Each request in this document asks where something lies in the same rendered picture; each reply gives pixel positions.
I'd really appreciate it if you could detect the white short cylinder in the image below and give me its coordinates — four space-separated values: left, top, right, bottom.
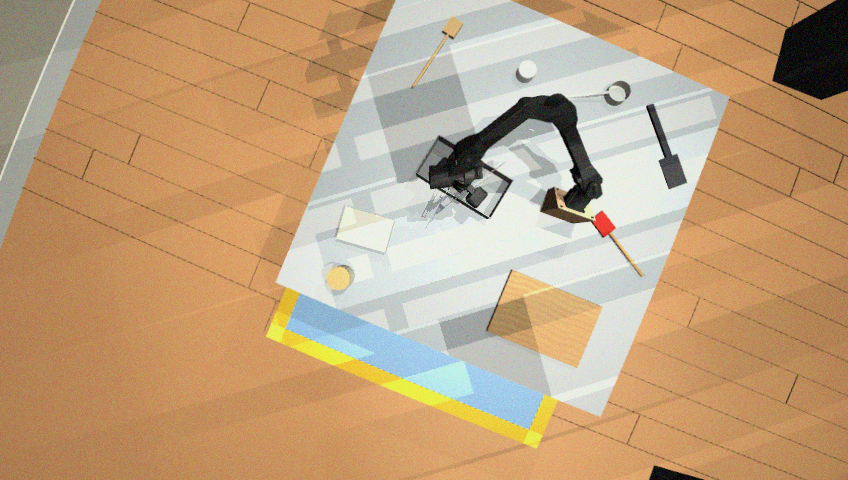
516 60 537 83

